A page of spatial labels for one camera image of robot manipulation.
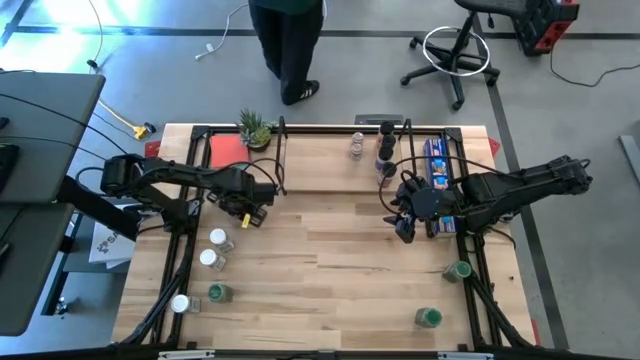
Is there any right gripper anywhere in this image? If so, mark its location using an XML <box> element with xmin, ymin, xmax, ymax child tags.
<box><xmin>382</xmin><ymin>174</ymin><xmax>424</xmax><ymax>245</ymax></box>

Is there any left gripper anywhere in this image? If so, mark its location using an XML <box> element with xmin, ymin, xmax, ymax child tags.
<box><xmin>217</xmin><ymin>169</ymin><xmax>279</xmax><ymax>229</ymax></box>

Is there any white-lid spice jar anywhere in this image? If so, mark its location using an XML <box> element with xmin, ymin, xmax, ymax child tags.
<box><xmin>170</xmin><ymin>293</ymin><xmax>202</xmax><ymax>315</ymax></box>
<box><xmin>208</xmin><ymin>227</ymin><xmax>235</xmax><ymax>253</ymax></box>
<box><xmin>198</xmin><ymin>248</ymin><xmax>227</xmax><ymax>272</ymax></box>

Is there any orange-filled black-lid spice bottle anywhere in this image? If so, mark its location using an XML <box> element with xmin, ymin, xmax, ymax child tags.
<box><xmin>375</xmin><ymin>160</ymin><xmax>399</xmax><ymax>189</ymax></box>

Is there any green-lid spice jar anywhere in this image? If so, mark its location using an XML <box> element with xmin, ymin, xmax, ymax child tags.
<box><xmin>413</xmin><ymin>306</ymin><xmax>444</xmax><ymax>330</ymax></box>
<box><xmin>206</xmin><ymin>282</ymin><xmax>234</xmax><ymax>305</ymax></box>
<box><xmin>441</xmin><ymin>259</ymin><xmax>473</xmax><ymax>285</ymax></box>

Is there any long blue printed box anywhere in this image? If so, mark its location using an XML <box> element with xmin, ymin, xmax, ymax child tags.
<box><xmin>423</xmin><ymin>137</ymin><xmax>459</xmax><ymax>237</ymax></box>

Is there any potted succulent plant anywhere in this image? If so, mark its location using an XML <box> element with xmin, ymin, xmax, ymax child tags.
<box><xmin>235</xmin><ymin>108</ymin><xmax>278</xmax><ymax>154</ymax></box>

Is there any white printed carton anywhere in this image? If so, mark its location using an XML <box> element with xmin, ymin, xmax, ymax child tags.
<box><xmin>88</xmin><ymin>223</ymin><xmax>137</xmax><ymax>270</ymax></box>

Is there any black slanted strut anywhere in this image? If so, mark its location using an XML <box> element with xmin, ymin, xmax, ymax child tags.
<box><xmin>55</xmin><ymin>174</ymin><xmax>141</xmax><ymax>241</ymax></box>

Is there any person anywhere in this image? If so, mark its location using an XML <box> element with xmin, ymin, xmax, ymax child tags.
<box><xmin>248</xmin><ymin>0</ymin><xmax>326</xmax><ymax>106</ymax></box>

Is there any dark grey desk top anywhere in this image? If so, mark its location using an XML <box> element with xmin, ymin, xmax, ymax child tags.
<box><xmin>0</xmin><ymin>71</ymin><xmax>107</xmax><ymax>204</ymax></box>
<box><xmin>0</xmin><ymin>202</ymin><xmax>76</xmax><ymax>337</ymax></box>

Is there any grey metal bar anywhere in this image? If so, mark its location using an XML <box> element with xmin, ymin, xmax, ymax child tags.
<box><xmin>618</xmin><ymin>133</ymin><xmax>640</xmax><ymax>189</ymax></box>

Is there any black keyboard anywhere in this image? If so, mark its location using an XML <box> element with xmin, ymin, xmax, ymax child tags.
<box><xmin>0</xmin><ymin>143</ymin><xmax>21</xmax><ymax>194</ymax></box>

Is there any red and black toolbox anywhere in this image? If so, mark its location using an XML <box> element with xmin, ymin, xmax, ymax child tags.
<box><xmin>513</xmin><ymin>0</ymin><xmax>581</xmax><ymax>57</ymax></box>

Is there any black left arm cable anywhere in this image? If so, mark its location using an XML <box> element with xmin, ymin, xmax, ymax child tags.
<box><xmin>74</xmin><ymin>157</ymin><xmax>286</xmax><ymax>197</ymax></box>

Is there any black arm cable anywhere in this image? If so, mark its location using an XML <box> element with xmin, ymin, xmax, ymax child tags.
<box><xmin>74</xmin><ymin>157</ymin><xmax>286</xmax><ymax>197</ymax></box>
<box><xmin>377</xmin><ymin>154</ymin><xmax>502</xmax><ymax>217</ymax></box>

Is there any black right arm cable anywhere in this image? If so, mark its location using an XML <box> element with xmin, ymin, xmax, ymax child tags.
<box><xmin>377</xmin><ymin>154</ymin><xmax>502</xmax><ymax>217</ymax></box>

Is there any wooden shelf black metal frame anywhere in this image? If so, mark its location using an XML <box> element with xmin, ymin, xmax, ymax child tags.
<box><xmin>273</xmin><ymin>115</ymin><xmax>419</xmax><ymax>199</ymax></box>

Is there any grey metal bracket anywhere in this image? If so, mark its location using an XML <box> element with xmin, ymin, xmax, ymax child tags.
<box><xmin>354</xmin><ymin>113</ymin><xmax>404</xmax><ymax>126</ymax></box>

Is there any black metal rig frame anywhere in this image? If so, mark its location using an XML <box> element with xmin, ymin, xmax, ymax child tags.
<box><xmin>117</xmin><ymin>123</ymin><xmax>534</xmax><ymax>351</ymax></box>

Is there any yellow extension cable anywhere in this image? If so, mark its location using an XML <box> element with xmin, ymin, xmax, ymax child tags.
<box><xmin>97</xmin><ymin>98</ymin><xmax>151</xmax><ymax>142</ymax></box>

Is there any white mount bracket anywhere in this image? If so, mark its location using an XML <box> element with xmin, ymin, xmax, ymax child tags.
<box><xmin>158</xmin><ymin>349</ymin><xmax>216</xmax><ymax>360</ymax></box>
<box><xmin>438</xmin><ymin>351</ymin><xmax>495</xmax><ymax>360</ymax></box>

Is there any white floor cable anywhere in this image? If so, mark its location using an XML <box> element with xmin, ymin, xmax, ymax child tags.
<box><xmin>193</xmin><ymin>0</ymin><xmax>329</xmax><ymax>62</ymax></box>

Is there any black floor cable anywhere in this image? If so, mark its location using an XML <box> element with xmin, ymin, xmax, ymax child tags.
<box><xmin>85</xmin><ymin>0</ymin><xmax>105</xmax><ymax>70</ymax></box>
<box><xmin>549</xmin><ymin>47</ymin><xmax>640</xmax><ymax>89</ymax></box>

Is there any black office chair chrome ring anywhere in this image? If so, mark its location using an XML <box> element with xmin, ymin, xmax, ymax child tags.
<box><xmin>399</xmin><ymin>0</ymin><xmax>531</xmax><ymax>112</ymax></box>

